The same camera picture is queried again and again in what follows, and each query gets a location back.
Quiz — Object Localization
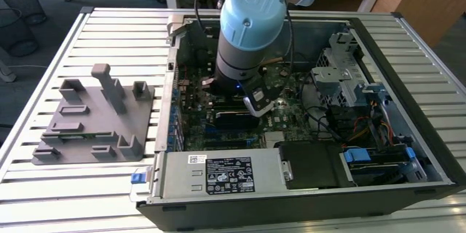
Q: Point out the black graphics card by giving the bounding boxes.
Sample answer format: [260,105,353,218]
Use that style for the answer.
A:
[214,110,262,130]

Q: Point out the black expansion slot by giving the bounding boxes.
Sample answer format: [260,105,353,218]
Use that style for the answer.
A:
[204,139,258,149]

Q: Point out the silver chipset heatsink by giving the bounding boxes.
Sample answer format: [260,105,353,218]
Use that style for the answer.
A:
[264,131,289,144]

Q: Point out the green motherboard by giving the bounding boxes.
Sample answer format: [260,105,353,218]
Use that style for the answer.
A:
[174,62,332,152]

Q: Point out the metal drive cage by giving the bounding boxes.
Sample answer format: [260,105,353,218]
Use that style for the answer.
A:
[312,32,389,108]

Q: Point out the black plastic shroud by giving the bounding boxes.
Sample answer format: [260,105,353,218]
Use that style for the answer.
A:
[278,140,357,190]

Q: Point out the silver power supply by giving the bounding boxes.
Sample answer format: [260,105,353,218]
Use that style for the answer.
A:
[147,151,289,200]

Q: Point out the grey parts rack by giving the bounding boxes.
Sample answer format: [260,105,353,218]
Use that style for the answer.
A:
[31,63,162,166]

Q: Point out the blue plastic latch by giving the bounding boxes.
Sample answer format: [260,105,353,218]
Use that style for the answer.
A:
[130,171,147,186]

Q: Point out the green RAM stick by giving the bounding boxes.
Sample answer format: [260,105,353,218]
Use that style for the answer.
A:
[58,133,115,139]

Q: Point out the black PC case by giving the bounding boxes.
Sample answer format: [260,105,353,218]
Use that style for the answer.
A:
[135,11,466,232]

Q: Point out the hard disk in blue carrier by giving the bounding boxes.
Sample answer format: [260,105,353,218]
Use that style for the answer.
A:
[341,147,429,187]

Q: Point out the wooden cabinet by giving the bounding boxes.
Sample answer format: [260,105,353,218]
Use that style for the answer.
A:
[372,0,466,48]

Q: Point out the black mesh waste bin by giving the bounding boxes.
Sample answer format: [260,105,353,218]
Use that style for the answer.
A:
[0,8,42,58]
[0,0,49,25]

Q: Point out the white camera in black bracket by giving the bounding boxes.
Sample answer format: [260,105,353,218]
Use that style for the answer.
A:
[241,74,278,118]

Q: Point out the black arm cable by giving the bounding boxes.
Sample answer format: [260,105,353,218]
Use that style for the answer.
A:
[278,1,296,94]

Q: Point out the orange power wire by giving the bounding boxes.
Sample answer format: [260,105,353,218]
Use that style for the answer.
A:
[342,115,399,148]

